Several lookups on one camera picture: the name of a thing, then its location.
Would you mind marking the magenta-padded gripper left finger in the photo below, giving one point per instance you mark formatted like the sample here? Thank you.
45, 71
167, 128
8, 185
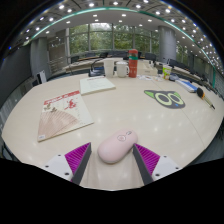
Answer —
77, 156

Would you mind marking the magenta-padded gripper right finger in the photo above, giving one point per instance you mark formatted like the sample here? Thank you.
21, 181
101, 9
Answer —
147, 158

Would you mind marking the pink computer mouse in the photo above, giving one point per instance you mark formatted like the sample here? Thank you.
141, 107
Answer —
116, 146

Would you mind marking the cat face mouse pad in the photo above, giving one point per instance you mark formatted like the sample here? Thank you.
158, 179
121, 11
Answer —
166, 99

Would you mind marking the red and white magazine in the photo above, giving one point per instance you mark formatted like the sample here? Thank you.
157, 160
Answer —
63, 115

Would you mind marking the white paper booklet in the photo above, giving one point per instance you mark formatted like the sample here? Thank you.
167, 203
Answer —
96, 85

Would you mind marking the colourful printed leaflet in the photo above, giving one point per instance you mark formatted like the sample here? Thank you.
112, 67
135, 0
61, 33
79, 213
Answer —
148, 78

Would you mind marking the black and yellow microphone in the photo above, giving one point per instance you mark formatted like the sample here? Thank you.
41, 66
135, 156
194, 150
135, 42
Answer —
201, 93

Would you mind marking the black desk microphone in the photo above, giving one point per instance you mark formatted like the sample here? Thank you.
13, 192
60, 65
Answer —
96, 72

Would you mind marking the white floor appliance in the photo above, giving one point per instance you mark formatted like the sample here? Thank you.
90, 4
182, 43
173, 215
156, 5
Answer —
42, 77

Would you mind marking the green and white paper cup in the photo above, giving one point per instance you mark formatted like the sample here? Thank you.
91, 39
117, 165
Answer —
167, 72

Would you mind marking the beige cardboard box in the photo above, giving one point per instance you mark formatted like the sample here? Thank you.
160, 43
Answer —
146, 69

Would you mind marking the white lidded mug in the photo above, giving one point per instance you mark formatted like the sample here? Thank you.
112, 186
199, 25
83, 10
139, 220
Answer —
121, 69

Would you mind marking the long curved conference table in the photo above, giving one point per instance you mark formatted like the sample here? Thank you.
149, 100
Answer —
83, 63

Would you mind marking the red drink bottle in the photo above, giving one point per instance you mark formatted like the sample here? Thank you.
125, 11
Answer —
133, 65

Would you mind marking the group of office chairs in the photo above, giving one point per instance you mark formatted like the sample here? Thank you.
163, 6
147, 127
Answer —
110, 54

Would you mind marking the group of ceiling lights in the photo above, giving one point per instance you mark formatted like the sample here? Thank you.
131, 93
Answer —
91, 4

